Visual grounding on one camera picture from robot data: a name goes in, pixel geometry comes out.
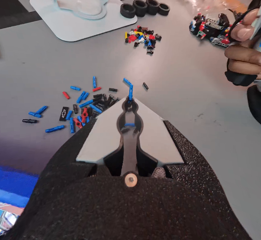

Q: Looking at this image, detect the black printed tile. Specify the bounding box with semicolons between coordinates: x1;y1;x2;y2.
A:
59;107;69;121

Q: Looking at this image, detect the grey desk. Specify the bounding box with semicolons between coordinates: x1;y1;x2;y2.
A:
0;0;261;234

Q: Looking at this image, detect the pile of mixed coloured bricks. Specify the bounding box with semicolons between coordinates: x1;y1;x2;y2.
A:
124;25;162;55

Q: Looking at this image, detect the black power adapter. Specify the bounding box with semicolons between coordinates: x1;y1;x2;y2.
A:
0;0;29;13

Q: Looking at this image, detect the black chair armrest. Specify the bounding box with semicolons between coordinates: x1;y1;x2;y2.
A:
247;85;261;125

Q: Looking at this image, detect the partly built toy car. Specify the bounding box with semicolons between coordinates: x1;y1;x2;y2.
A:
189;13;237;47

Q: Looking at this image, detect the pile of small toy pins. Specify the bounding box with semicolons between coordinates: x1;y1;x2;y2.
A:
22;76;149;134

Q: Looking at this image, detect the blue angled pin connector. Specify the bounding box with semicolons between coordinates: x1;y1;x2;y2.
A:
123;78;134;104

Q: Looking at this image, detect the person's right hand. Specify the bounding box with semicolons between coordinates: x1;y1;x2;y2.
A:
224;10;261;75

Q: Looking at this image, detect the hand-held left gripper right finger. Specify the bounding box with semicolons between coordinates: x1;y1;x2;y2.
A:
131;98;184;166

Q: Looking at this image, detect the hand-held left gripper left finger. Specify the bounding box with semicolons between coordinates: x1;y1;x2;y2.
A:
76;97;131;164

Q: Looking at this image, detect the holographic sticker sheet pad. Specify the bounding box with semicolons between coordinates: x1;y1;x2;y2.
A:
0;202;24;234

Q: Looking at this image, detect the blue plastic bin white tag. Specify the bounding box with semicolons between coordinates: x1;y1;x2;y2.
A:
0;166;40;204

